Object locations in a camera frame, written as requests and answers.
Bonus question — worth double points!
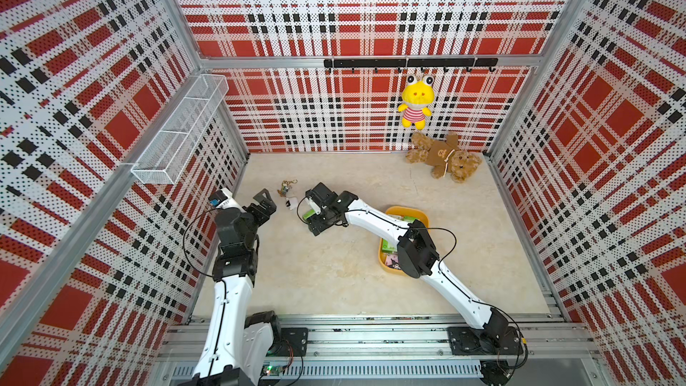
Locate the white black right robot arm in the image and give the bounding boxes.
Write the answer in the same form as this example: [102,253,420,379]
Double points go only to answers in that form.
[301,184,528,356]

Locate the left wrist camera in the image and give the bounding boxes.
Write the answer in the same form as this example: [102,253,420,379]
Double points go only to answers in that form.
[208,188,245,213]

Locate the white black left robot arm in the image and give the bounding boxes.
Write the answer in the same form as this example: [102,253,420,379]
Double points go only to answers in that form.
[185,189,280,385]

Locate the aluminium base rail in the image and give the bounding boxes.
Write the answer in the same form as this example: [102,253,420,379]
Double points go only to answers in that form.
[160,313,601,382]

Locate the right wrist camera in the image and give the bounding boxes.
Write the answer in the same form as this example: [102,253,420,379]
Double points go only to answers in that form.
[305,182,338,214]

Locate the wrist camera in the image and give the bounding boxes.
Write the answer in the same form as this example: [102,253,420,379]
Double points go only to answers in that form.
[305,182,338,214]
[208,188,245,213]

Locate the brown teddy bear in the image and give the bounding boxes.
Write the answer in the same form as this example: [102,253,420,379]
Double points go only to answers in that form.
[406,132,482,183]

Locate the green tissue pack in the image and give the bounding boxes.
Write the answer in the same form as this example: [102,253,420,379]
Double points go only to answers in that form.
[394,216,416,223]
[302,209,316,221]
[381,239,398,254]

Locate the yellow frog plush toy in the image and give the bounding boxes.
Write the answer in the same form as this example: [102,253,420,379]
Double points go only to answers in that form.
[398,74,435,130]

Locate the pink tissue pack bottom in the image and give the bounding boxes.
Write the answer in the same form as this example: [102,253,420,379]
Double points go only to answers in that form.
[384,254,401,270]

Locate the yellow storage tray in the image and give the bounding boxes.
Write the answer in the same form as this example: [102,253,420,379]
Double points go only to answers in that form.
[378,206,431,275]

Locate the fox figure keychain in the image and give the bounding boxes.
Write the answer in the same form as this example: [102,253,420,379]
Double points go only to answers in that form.
[277,180,298,198]

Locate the white wire mesh basket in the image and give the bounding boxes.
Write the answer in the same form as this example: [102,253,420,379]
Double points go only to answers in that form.
[131,74,229,185]

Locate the black hook rail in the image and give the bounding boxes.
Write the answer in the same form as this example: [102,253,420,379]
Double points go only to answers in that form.
[323,57,499,71]

